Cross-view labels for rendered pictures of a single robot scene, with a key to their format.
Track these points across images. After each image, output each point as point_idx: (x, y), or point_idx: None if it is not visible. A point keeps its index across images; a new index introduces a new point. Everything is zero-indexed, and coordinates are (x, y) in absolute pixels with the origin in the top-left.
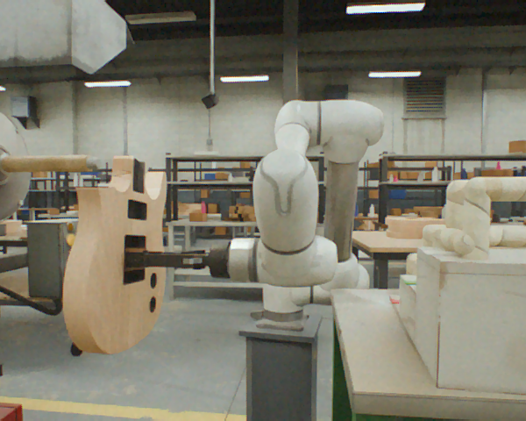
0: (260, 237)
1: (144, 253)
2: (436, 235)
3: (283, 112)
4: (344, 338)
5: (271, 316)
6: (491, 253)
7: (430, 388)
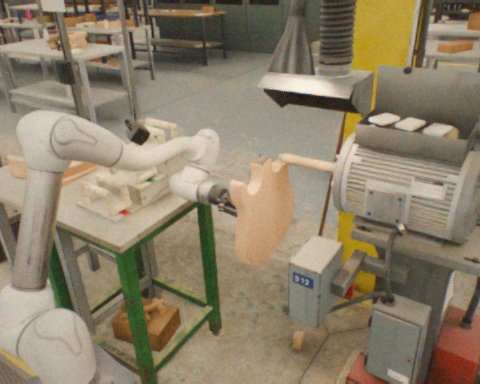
0: (209, 172)
1: None
2: None
3: (105, 130)
4: (186, 201)
5: (97, 366)
6: None
7: None
